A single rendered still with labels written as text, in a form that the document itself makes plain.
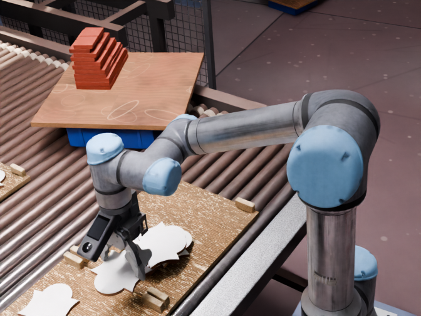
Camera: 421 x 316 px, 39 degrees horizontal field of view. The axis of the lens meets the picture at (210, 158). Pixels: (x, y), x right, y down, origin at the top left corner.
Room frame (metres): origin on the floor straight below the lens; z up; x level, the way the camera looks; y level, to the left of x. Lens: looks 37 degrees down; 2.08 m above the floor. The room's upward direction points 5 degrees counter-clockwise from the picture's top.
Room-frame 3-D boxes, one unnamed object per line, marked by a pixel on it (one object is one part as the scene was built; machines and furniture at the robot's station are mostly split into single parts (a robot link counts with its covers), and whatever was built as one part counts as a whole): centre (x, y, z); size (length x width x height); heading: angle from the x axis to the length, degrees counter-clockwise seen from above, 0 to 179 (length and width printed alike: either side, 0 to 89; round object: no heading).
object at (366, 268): (0.87, -0.28, 1.07); 0.13 x 0.12 x 0.14; 152
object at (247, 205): (1.28, -0.09, 0.95); 0.06 x 0.02 x 0.03; 52
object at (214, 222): (1.21, 0.14, 0.93); 0.41 x 0.35 x 0.02; 142
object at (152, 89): (1.86, 0.28, 1.03); 0.50 x 0.50 x 0.02; 79
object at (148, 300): (0.95, 0.17, 0.95); 0.06 x 0.02 x 0.03; 52
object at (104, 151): (0.99, 0.21, 1.35); 0.09 x 0.08 x 0.11; 62
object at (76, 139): (1.80, 0.30, 0.97); 0.31 x 0.31 x 0.10; 79
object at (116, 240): (1.00, 0.21, 1.19); 0.09 x 0.08 x 0.12; 143
